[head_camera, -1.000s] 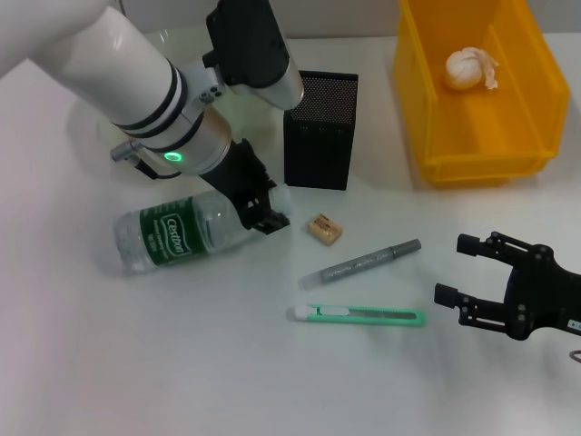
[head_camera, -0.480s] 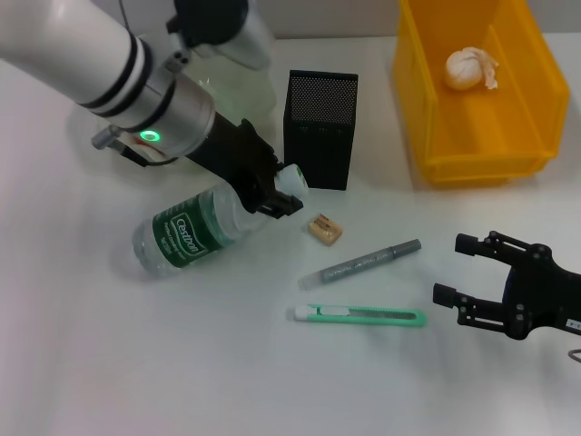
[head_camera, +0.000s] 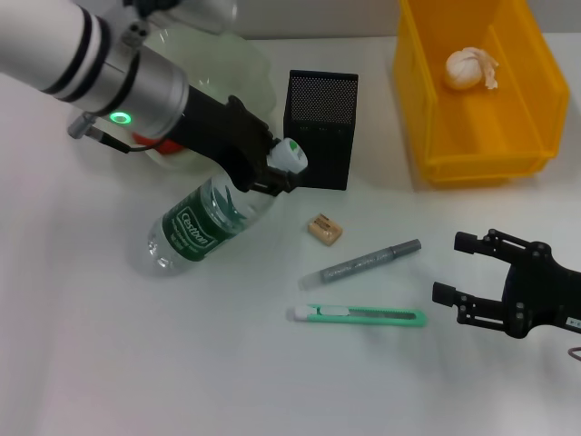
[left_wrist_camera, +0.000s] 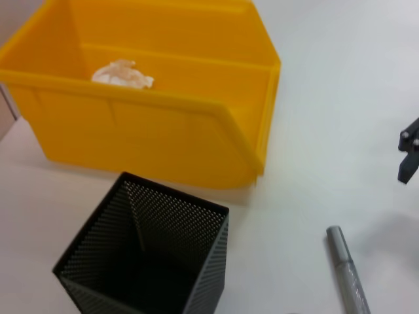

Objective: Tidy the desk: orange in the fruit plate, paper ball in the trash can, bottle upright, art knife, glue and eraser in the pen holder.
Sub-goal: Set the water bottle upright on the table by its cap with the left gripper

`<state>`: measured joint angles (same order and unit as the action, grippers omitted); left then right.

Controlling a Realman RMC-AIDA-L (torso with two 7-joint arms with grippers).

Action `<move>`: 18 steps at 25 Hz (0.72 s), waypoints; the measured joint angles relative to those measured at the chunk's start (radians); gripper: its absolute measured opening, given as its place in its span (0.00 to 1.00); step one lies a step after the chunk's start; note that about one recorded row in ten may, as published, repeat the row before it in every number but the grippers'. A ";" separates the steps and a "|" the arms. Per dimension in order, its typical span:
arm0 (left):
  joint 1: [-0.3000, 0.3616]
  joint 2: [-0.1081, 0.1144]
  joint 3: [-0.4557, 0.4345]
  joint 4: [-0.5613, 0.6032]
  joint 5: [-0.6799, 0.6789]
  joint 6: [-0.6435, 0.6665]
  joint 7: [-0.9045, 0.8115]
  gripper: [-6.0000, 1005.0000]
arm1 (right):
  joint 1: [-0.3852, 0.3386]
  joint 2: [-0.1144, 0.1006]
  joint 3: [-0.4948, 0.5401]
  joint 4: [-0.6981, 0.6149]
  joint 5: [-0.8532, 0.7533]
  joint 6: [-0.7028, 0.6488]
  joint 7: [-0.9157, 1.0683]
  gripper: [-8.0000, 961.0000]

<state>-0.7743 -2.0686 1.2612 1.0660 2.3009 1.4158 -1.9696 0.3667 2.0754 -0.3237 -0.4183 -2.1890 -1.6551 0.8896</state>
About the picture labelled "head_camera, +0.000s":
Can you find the green utility knife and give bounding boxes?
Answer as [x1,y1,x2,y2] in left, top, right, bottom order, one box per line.
[286,303,428,329]

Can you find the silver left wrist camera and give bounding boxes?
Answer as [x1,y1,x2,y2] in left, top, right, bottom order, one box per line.
[121,0,240,47]

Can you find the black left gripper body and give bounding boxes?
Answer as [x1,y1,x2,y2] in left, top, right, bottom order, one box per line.
[173,84,258,187]

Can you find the grey marker pen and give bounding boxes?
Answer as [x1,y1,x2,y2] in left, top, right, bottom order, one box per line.
[298,239,422,292]

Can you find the beige eraser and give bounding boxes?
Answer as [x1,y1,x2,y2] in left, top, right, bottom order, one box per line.
[306,212,345,248]

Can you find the left wrist connector cable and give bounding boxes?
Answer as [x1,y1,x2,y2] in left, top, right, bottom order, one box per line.
[67,113,167,154]

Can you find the yellow plastic bin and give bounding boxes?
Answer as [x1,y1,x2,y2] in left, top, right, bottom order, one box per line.
[392,0,571,190]

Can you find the white paper ball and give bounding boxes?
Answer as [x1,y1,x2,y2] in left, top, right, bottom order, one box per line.
[444,46,501,91]

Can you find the black mesh pen holder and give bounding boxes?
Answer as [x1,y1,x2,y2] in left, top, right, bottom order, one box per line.
[281,69,359,192]

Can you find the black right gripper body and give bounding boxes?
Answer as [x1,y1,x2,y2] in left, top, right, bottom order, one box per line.
[500,242,581,341]

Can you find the red object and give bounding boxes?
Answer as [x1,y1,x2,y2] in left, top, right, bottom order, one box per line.
[130,133,188,156]

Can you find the clear green-label water bottle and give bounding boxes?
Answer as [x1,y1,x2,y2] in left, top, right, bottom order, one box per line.
[126,137,310,279]

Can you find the pale green wavy fruit plate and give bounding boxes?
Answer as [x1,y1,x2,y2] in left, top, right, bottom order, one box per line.
[67,26,278,176]

